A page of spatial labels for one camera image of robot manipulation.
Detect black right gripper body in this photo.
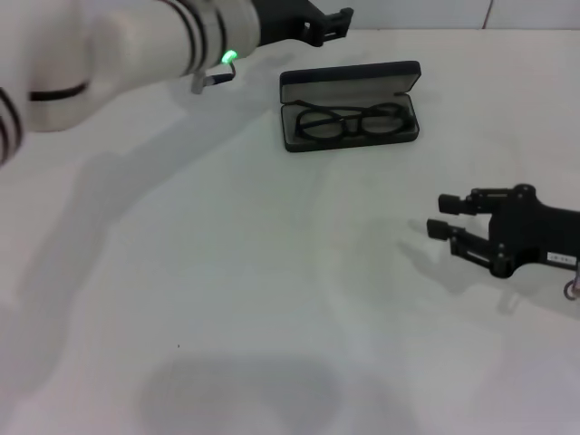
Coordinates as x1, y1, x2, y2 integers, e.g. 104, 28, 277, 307
486, 182, 580, 279

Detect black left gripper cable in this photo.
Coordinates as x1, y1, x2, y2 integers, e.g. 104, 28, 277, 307
189, 57, 239, 95

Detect black glasses case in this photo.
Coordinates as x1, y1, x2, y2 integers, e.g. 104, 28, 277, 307
277, 59, 423, 153

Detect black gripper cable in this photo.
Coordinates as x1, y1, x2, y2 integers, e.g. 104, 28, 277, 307
560, 266, 580, 301
189, 57, 239, 95

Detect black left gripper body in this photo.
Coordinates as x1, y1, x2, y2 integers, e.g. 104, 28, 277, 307
252, 0, 330, 47

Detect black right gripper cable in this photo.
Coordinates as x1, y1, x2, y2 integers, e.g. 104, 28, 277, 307
560, 266, 580, 301

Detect black glasses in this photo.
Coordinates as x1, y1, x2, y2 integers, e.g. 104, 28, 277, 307
294, 100, 416, 143

